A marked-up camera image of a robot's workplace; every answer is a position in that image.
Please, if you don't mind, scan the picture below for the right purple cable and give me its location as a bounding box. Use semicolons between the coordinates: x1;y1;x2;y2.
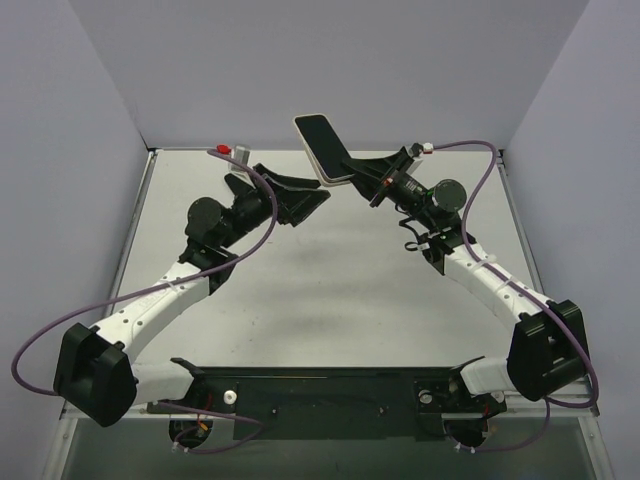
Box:
424;139;601;454

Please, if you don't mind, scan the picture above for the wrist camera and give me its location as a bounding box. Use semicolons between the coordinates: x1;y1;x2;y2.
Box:
407;142;435;159
214;144;251;175

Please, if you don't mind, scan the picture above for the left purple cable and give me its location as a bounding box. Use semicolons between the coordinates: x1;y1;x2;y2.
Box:
9;147;279;456

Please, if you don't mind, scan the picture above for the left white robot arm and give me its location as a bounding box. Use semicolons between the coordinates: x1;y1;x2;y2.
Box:
53;164;330;427

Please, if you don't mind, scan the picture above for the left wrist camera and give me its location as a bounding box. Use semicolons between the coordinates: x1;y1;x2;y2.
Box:
214;144;251;175

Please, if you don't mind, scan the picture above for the black phone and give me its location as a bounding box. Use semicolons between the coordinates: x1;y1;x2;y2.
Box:
293;113;351;186

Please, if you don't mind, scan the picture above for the purple cable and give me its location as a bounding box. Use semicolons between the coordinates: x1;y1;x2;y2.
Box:
424;139;601;454
9;147;279;456

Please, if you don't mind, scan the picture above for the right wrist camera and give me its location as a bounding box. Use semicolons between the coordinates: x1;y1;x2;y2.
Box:
407;142;435;159

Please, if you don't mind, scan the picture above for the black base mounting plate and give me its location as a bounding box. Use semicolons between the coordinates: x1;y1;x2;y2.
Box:
169;367;506;446

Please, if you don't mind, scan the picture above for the aluminium frame rail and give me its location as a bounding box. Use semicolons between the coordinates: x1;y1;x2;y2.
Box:
59;149;601;426

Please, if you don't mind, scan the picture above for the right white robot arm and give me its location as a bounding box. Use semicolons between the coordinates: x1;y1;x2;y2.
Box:
342;144;599;409

